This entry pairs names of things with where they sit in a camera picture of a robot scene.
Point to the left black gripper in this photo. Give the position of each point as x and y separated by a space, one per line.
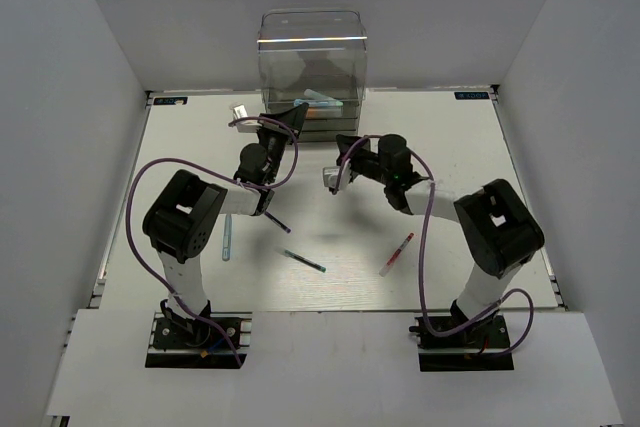
294 115

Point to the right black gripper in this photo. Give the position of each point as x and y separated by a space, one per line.
345 142

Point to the blue highlighter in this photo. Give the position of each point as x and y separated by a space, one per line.
309 95

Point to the clear plastic drawer organizer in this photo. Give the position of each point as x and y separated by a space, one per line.
321 49

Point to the orange highlighter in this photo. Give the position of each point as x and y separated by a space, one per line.
318 112

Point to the green highlighter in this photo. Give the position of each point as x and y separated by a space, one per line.
327 103

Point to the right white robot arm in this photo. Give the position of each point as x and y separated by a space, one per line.
500 232

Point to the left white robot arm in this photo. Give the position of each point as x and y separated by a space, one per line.
180 222

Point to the purple pen refill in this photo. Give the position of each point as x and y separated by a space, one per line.
277 222

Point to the red pen refill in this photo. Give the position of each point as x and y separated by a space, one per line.
394 257

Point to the green pen refill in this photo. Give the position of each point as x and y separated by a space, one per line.
298 258

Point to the light blue pen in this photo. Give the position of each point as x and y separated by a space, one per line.
227 238

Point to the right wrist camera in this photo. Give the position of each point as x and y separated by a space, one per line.
337 178

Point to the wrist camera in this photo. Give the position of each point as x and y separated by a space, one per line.
242 121
337 178

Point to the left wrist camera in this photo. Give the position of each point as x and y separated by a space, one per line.
242 121

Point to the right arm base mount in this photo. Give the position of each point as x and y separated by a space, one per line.
477 349

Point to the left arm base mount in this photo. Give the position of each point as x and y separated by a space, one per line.
177 343

